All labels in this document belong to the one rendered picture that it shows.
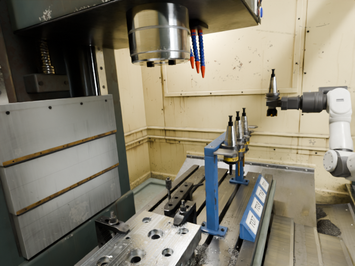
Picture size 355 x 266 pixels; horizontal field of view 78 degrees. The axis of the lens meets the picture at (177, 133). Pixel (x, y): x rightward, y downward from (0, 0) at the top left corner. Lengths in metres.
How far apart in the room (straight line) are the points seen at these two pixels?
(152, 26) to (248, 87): 1.09
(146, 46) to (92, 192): 0.71
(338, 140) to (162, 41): 0.72
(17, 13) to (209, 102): 1.20
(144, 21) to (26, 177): 0.61
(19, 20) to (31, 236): 0.68
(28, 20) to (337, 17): 1.41
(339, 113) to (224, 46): 0.88
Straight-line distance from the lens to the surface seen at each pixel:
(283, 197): 1.48
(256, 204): 0.99
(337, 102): 1.02
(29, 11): 0.80
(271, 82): 1.06
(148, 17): 0.56
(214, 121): 1.64
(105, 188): 1.10
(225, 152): 0.74
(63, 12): 0.68
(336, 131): 1.00
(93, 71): 1.05
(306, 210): 1.44
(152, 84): 1.85
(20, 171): 0.86
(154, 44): 0.54
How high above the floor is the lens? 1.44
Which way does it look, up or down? 13 degrees down
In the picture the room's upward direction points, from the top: 3 degrees counter-clockwise
